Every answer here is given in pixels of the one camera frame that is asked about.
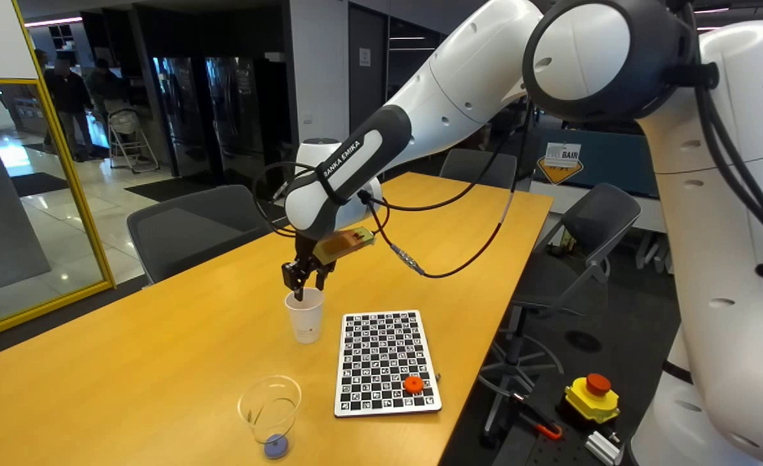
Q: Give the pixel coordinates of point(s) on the white paper cup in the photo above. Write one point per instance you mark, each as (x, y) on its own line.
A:
(307, 315)

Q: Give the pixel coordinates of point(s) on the yellow emergency stop button box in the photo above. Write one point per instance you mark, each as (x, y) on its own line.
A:
(592, 397)

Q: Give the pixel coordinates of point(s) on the grey chair middle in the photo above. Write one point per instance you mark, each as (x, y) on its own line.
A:
(185, 232)

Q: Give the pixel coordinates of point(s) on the blue disc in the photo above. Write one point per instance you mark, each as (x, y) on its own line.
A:
(274, 447)

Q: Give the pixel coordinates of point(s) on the aluminium extrusion rail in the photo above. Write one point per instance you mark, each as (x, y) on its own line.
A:
(608, 453)

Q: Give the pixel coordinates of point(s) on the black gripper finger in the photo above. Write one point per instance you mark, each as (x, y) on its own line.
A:
(292, 282)
(321, 274)

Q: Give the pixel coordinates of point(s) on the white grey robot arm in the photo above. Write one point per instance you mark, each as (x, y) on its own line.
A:
(696, 101)

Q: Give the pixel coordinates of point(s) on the checkered marker calibration board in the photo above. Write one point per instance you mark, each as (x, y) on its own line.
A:
(375, 353)

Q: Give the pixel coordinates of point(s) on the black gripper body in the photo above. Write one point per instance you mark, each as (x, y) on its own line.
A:
(303, 265)

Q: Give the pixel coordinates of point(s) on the right orange black clamp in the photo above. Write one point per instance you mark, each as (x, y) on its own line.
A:
(542, 426)

